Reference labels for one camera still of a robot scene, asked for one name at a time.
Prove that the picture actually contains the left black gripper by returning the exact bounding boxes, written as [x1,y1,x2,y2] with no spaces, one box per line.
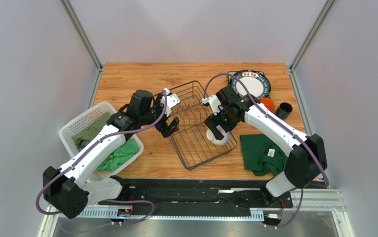
[140,94,179,138]

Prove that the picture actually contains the white ribbed bowl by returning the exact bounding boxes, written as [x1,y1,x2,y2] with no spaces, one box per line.
[206,129,230,146]

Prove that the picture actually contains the orange mug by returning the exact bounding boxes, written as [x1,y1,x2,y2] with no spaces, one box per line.
[260,97,275,112]

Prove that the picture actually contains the white green-rimmed round plate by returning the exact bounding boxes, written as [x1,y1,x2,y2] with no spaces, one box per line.
[227,70,271,99]

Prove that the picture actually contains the dark blue mug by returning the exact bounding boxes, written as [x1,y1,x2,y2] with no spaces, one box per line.
[275,102,293,120]

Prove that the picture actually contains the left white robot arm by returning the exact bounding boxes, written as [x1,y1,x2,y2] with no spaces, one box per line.
[36,88,181,219]

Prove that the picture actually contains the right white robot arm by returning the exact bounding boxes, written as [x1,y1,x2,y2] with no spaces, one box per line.
[201,86,328,198]

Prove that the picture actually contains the bright green towel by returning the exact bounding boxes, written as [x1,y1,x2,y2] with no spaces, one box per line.
[95,139,140,172]

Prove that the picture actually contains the dark green folded cloth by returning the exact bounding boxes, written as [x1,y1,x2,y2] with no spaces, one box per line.
[240,134,288,176]

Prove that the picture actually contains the square floral plate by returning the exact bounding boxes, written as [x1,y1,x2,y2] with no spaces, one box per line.
[227,70,265,83]

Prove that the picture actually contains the white plastic basket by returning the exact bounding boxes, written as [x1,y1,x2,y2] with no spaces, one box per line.
[59,101,144,182]

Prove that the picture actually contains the black wire dish rack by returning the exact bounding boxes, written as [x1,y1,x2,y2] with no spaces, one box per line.
[169,80,237,170]

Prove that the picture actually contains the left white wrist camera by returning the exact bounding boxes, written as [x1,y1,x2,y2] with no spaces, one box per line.
[160,88,181,117]

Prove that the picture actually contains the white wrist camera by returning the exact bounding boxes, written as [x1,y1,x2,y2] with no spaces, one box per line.
[201,95,221,115]
[160,88,181,117]

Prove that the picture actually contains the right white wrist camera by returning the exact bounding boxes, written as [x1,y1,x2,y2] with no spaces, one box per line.
[201,95,221,115]

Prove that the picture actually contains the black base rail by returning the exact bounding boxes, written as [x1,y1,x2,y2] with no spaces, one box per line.
[95,178,298,218]

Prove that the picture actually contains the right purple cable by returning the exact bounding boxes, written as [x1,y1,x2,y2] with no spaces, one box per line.
[202,73,330,230]

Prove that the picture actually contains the purple cable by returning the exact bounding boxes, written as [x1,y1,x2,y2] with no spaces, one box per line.
[202,73,330,230]
[36,88,169,226]

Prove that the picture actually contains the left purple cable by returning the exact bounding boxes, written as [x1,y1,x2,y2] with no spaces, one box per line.
[36,88,169,226]

